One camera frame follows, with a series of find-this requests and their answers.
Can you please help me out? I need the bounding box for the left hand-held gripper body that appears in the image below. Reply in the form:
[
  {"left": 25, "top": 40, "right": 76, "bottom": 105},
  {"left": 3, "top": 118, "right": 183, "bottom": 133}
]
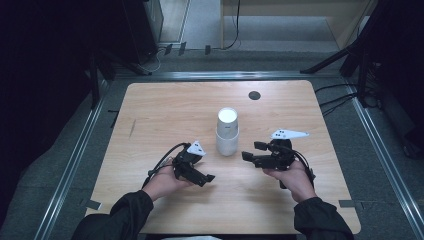
[{"left": 171, "top": 140, "right": 207, "bottom": 181}]

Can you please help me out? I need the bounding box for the person's left hand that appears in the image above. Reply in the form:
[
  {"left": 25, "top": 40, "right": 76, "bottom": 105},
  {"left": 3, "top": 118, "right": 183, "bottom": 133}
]
[{"left": 142, "top": 159, "right": 194, "bottom": 203}]

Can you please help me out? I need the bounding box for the right hand-held gripper cable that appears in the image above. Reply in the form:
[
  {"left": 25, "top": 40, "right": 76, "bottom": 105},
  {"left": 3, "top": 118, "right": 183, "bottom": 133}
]
[{"left": 289, "top": 149, "right": 316, "bottom": 188}]

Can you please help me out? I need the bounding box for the black floor cable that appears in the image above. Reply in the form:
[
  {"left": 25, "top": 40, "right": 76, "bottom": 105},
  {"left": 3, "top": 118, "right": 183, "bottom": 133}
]
[
  {"left": 319, "top": 93, "right": 358, "bottom": 117},
  {"left": 314, "top": 83, "right": 358, "bottom": 95}
]

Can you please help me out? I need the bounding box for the black tape strip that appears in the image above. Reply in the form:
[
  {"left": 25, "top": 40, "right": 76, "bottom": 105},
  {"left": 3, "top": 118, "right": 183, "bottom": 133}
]
[{"left": 107, "top": 109, "right": 120, "bottom": 129}]

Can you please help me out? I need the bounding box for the white paper cup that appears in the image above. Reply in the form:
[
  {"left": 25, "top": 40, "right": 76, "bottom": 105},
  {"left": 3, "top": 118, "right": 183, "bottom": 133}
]
[
  {"left": 216, "top": 107, "right": 239, "bottom": 138},
  {"left": 215, "top": 129, "right": 240, "bottom": 157}
]

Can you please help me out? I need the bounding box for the black hanging cable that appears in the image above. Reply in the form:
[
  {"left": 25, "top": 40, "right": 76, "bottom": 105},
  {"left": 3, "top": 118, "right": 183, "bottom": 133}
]
[{"left": 221, "top": 0, "right": 242, "bottom": 52}]

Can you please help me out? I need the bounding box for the white floor cable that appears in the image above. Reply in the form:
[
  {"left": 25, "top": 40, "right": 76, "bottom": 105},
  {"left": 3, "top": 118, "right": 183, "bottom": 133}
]
[{"left": 141, "top": 48, "right": 168, "bottom": 74}]

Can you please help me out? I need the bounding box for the metal floor rail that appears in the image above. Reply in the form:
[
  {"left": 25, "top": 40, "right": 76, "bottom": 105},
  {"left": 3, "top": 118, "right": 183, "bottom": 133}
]
[
  {"left": 33, "top": 79, "right": 113, "bottom": 240},
  {"left": 113, "top": 70, "right": 341, "bottom": 82},
  {"left": 344, "top": 79, "right": 424, "bottom": 239}
]

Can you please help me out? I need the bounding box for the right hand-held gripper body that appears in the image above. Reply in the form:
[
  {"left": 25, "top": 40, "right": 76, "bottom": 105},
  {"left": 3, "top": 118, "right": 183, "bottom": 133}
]
[{"left": 254, "top": 129, "right": 310, "bottom": 172}]

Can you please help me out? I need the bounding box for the person's right hand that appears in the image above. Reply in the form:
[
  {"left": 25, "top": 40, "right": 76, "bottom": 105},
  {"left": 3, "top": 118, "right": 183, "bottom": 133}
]
[{"left": 263, "top": 159, "right": 318, "bottom": 204}]

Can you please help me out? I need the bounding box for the black cabinet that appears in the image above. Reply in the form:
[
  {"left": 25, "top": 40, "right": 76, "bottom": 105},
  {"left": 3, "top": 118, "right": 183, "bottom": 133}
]
[{"left": 121, "top": 0, "right": 165, "bottom": 65}]

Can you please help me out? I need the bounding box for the black metal stand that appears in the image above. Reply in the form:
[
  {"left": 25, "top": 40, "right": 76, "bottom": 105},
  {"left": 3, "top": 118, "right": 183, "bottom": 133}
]
[
  {"left": 87, "top": 49, "right": 153, "bottom": 109},
  {"left": 299, "top": 0, "right": 384, "bottom": 108}
]

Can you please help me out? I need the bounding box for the light wooden furniture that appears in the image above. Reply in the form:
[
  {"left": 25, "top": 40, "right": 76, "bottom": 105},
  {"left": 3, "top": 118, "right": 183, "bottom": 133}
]
[{"left": 219, "top": 0, "right": 379, "bottom": 51}]

